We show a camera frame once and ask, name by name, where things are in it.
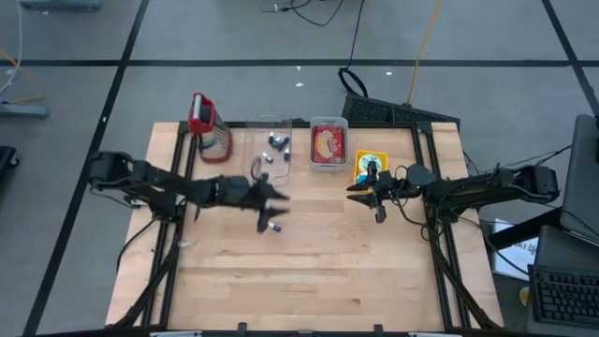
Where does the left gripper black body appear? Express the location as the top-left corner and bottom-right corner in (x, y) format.
(214, 173), (264, 210)

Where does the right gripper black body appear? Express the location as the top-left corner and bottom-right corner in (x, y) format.
(375, 169), (412, 208)

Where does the red popcorn bag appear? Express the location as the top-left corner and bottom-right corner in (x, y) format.
(312, 124), (346, 165)

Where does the yellow plastic basket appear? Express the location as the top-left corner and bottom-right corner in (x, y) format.
(353, 148), (390, 187)

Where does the grey plastic bin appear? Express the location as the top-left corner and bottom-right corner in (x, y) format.
(308, 115), (351, 173)

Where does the clear plastic container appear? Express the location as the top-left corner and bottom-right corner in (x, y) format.
(241, 111), (294, 186)

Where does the black mesh computer case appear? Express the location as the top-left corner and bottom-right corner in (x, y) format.
(340, 91), (462, 126)

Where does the black desk bar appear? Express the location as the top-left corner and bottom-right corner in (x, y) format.
(486, 208), (562, 252)

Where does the white paper sheet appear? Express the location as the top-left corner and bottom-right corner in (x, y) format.
(490, 217), (540, 282)

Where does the grey monitor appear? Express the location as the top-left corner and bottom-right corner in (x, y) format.
(559, 113), (599, 247)

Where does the black keyboard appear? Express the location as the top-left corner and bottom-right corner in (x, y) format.
(527, 263), (599, 329)

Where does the grey floor bar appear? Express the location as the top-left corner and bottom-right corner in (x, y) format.
(0, 102), (51, 119)
(18, 0), (102, 12)

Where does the black floor object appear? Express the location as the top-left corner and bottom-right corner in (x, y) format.
(0, 145), (21, 170)

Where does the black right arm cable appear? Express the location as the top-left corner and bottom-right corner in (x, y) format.
(391, 163), (446, 242)

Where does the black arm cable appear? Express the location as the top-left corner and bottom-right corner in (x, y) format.
(88, 186), (159, 272)
(391, 163), (446, 242)

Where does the steel box grater red handle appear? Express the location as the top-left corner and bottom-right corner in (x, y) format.
(186, 92), (234, 164)

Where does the black metal rig frame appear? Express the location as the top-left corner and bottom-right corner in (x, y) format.
(111, 120), (504, 331)

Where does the black cable with loop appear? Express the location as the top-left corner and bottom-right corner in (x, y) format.
(337, 0), (370, 98)

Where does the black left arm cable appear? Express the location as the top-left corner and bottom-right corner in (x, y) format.
(88, 186), (159, 272)

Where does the yellow cable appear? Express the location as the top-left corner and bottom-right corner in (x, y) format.
(405, 0), (444, 106)

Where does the thin black floor cable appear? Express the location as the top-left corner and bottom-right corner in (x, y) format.
(259, 0), (346, 27)

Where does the orange cable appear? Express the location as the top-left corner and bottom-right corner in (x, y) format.
(0, 46), (48, 105)

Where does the white cable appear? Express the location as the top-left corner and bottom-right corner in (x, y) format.
(0, 0), (24, 95)

